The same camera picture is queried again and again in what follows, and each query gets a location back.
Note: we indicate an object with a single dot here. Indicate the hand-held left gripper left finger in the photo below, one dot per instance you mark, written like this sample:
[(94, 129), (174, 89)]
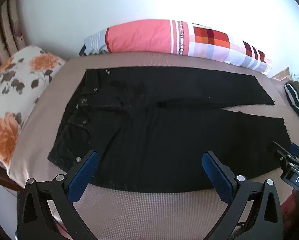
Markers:
[(89, 160)]

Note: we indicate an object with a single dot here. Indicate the pink patchwork bolster pillow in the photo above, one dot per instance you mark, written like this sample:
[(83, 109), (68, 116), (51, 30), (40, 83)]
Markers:
[(149, 36)]

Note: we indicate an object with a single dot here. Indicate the brown bed cover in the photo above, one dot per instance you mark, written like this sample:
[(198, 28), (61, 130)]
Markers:
[(144, 212)]

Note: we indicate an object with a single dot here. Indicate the floral white pillow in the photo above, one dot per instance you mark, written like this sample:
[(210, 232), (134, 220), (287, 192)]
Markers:
[(12, 97)]

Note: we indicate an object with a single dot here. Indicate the dark blue cloth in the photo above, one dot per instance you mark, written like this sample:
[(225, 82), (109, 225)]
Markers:
[(82, 50)]

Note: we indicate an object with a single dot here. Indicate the brown striped curtain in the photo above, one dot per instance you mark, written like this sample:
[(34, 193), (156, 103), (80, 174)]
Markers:
[(4, 30)]

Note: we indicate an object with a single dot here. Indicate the dark striped cloth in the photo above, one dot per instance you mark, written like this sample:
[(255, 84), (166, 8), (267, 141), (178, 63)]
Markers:
[(298, 100)]

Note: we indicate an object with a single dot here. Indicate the black pants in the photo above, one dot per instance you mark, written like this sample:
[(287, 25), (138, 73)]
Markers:
[(164, 140)]

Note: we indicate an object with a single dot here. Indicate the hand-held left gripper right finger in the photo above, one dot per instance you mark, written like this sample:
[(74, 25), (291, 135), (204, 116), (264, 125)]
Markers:
[(214, 168)]

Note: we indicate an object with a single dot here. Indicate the wooden frame piece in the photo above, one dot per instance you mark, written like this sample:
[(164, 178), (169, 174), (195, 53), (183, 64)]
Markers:
[(280, 74)]

